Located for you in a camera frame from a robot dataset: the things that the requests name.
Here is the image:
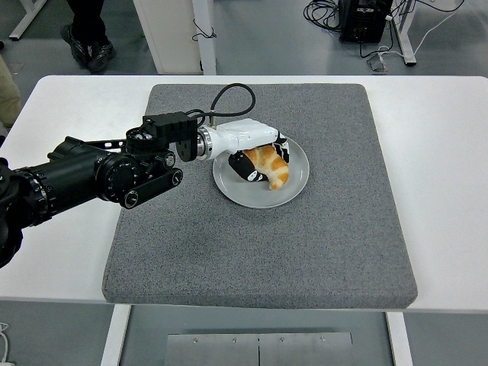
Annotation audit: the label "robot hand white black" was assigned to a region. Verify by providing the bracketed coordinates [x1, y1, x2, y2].
[207, 118, 291, 184]

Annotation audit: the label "golden croissant bread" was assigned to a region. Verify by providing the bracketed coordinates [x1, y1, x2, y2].
[242, 143, 290, 191]

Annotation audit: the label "light grey round plate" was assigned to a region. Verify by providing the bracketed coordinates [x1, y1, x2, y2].
[212, 130, 310, 210]

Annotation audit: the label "grey metal plate with screws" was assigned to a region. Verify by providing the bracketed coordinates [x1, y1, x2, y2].
[166, 332, 355, 366]

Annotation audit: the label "grey speckled mat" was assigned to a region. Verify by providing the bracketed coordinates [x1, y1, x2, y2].
[101, 83, 419, 310]

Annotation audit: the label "white cabinet panel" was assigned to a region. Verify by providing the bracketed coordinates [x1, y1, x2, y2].
[132, 0, 218, 76]

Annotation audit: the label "grey floor socket box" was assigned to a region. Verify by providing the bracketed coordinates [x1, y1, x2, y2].
[366, 53, 389, 73]

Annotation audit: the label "black computer case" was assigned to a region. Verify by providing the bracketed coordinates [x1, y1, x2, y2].
[338, 0, 393, 43]

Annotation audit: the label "white desk leg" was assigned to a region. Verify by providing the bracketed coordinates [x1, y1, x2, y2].
[8, 0, 49, 42]
[392, 0, 418, 67]

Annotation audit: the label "person's legs and feet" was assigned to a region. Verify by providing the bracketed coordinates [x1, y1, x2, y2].
[59, 0, 117, 74]

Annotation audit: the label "white table leg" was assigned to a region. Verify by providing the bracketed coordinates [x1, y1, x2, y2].
[99, 304, 131, 366]
[385, 311, 415, 366]

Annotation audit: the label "person's leg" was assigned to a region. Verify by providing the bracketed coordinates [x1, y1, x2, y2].
[0, 53, 22, 130]

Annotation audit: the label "thin black looped cable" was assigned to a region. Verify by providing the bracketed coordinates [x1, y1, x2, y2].
[191, 18, 217, 43]

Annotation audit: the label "black cable bundle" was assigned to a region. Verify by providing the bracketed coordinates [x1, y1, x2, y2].
[303, 0, 342, 32]

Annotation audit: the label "long white cable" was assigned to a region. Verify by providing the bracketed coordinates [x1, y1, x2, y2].
[375, 0, 467, 62]

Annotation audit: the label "white cable coil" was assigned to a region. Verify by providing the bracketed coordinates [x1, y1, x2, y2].
[0, 322, 14, 366]

